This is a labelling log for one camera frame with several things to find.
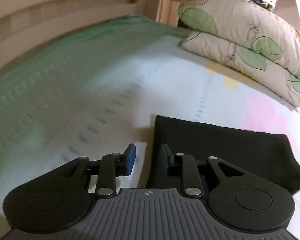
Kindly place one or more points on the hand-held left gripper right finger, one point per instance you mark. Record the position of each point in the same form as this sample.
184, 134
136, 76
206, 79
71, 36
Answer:
164, 160

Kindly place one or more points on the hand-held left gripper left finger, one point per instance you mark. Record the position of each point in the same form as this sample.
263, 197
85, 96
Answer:
130, 158

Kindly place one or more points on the black pants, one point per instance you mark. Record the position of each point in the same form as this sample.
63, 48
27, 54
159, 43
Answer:
227, 145

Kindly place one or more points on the flat leaf-print pillow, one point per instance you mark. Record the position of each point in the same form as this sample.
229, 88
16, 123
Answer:
215, 47

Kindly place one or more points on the large leaf-print pillow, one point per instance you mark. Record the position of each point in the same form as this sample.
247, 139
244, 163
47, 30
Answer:
240, 20

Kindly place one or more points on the wooden bed headboard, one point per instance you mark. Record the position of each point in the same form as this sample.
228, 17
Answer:
52, 12

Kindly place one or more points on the wooden post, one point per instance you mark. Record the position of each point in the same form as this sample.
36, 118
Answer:
287, 0

